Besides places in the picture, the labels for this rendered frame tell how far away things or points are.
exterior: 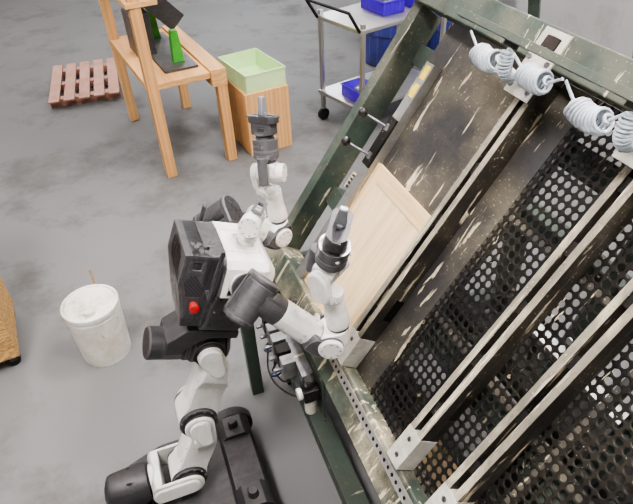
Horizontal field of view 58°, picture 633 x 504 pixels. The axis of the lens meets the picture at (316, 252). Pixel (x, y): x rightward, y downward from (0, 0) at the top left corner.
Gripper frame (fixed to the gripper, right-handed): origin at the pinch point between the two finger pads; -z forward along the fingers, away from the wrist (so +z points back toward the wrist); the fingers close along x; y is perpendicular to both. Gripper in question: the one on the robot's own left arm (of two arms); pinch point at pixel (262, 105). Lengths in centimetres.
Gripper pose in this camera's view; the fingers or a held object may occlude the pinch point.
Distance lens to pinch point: 199.8
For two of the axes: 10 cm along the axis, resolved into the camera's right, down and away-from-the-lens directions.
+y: -6.0, 3.3, -7.2
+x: 7.9, 1.9, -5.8
